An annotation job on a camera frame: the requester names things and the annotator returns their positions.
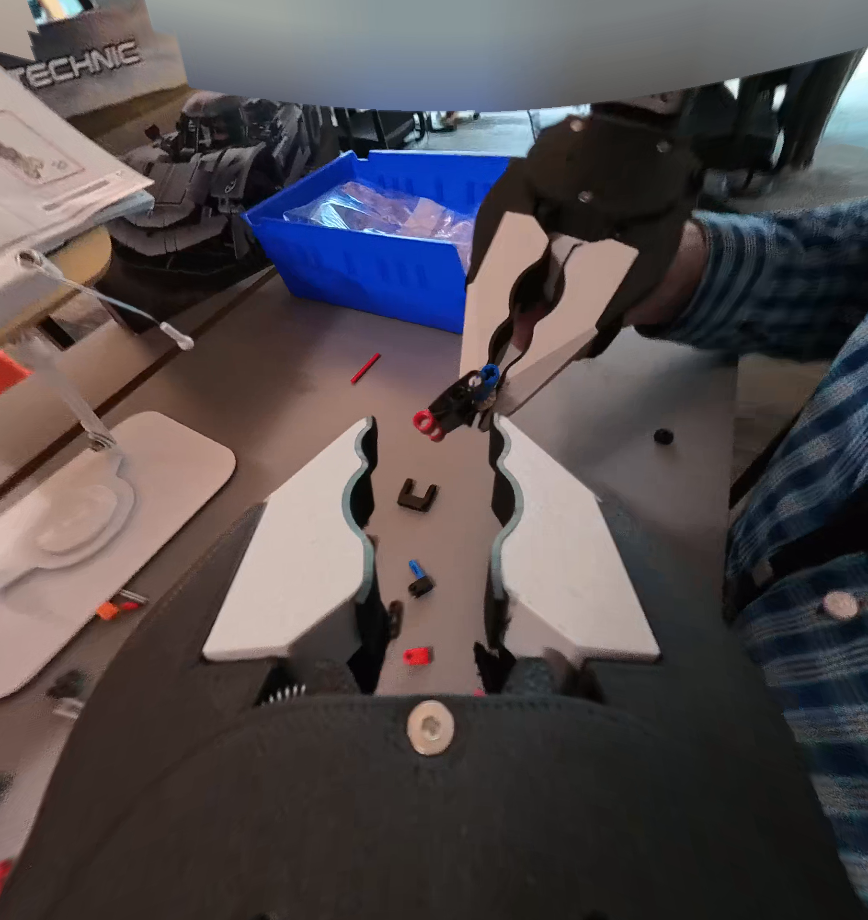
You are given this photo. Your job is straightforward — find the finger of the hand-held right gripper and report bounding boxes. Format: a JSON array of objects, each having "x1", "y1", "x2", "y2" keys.
[
  {"x1": 460, "y1": 210, "x2": 553, "y2": 382},
  {"x1": 493, "y1": 236, "x2": 641, "y2": 419}
]

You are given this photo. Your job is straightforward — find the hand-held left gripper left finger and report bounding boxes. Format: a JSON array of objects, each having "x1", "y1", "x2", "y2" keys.
[{"x1": 201, "y1": 414, "x2": 392, "y2": 694}]

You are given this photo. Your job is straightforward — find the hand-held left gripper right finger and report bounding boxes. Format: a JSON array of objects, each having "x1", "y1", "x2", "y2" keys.
[{"x1": 473, "y1": 414, "x2": 662, "y2": 694}]

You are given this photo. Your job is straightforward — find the small black lego assembly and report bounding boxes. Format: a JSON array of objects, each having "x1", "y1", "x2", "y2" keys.
[{"x1": 412, "y1": 363, "x2": 503, "y2": 443}]

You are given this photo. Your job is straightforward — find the person's right forearm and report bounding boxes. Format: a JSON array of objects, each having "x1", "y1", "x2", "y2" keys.
[{"x1": 635, "y1": 194, "x2": 868, "y2": 360}]

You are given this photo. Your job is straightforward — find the dark lego set box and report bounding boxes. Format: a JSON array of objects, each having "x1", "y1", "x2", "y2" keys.
[{"x1": 3, "y1": 22, "x2": 377, "y2": 321}]

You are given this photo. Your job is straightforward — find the lego instruction booklet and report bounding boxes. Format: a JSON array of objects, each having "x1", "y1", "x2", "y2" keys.
[{"x1": 0, "y1": 43, "x2": 155, "y2": 263}]

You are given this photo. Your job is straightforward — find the person's right hand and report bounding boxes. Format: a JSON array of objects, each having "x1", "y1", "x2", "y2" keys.
[{"x1": 624, "y1": 219, "x2": 709, "y2": 330}]

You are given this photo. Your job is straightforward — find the blue plastic bin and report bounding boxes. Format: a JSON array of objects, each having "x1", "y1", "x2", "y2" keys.
[{"x1": 243, "y1": 149, "x2": 514, "y2": 335}]

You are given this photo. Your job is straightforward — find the clear plastic parts bags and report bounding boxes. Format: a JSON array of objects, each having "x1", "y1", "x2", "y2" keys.
[{"x1": 283, "y1": 180, "x2": 492, "y2": 249}]

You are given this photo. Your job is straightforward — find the book stand with white base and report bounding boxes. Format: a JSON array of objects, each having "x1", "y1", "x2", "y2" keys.
[{"x1": 0, "y1": 226, "x2": 237, "y2": 702}]

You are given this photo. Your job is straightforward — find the black chair legs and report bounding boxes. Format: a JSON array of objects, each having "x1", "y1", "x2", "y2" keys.
[{"x1": 721, "y1": 50, "x2": 866, "y2": 195}]

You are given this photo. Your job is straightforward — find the person's plaid shirt torso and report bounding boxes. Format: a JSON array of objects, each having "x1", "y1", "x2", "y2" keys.
[{"x1": 721, "y1": 287, "x2": 868, "y2": 920}]

